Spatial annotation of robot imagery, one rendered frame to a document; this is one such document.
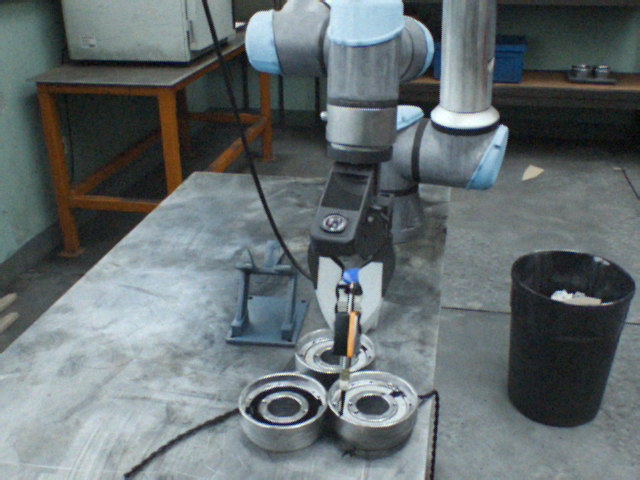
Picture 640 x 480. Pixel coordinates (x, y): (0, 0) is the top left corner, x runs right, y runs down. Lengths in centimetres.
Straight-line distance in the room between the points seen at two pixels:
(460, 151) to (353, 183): 51
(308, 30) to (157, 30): 221
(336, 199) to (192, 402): 35
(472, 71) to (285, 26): 41
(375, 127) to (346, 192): 7
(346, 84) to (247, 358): 43
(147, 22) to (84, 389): 224
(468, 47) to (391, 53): 45
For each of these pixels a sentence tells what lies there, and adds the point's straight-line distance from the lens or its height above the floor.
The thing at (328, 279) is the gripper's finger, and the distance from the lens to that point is 79.
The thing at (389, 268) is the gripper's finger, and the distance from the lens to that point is 77.
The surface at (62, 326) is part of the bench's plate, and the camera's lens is 113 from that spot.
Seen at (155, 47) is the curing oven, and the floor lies 87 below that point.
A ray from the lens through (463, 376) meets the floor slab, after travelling 236.
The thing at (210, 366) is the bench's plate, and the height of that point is 80.
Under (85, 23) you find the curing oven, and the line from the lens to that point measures 317.
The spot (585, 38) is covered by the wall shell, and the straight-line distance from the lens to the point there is 481.
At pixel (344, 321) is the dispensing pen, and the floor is 94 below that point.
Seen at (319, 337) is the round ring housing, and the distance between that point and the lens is 97.
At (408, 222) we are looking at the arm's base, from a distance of 133.
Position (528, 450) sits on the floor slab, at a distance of 212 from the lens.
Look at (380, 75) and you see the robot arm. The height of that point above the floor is 121.
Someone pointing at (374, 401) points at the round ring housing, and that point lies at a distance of 88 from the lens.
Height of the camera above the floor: 136
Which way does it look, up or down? 25 degrees down
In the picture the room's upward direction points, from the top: 1 degrees counter-clockwise
